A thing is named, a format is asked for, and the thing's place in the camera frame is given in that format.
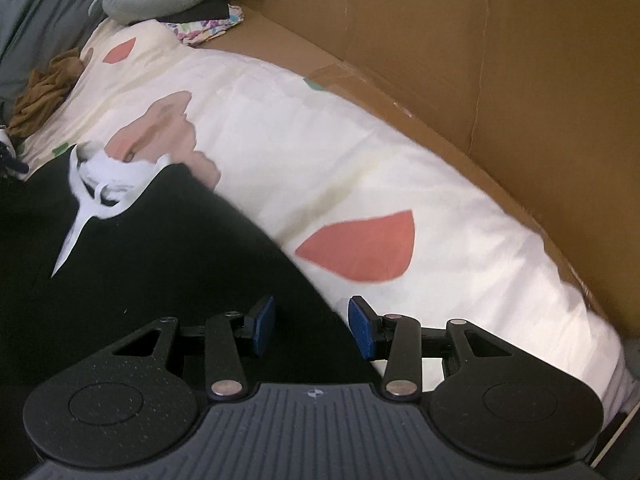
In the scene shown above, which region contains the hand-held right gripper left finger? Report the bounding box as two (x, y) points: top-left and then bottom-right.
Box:
(111, 296), (277, 401)

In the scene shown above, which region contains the floral cloth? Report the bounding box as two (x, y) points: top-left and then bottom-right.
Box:
(175, 4), (245, 46)

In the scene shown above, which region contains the white black patterned cloth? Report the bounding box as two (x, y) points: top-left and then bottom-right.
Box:
(0, 127), (28, 181)

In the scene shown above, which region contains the brown cardboard sheet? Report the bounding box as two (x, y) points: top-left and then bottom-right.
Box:
(197, 0), (640, 341)

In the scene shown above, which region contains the cream bear-print blanket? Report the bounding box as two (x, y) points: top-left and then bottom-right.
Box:
(22, 19), (626, 411)

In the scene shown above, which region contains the brown garment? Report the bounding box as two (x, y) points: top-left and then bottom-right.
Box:
(7, 47), (83, 138)

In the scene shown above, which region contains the black top with white collar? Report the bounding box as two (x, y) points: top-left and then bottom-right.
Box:
(0, 142), (386, 461)

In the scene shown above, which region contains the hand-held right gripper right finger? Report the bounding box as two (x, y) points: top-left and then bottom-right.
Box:
(348, 296), (516, 402)

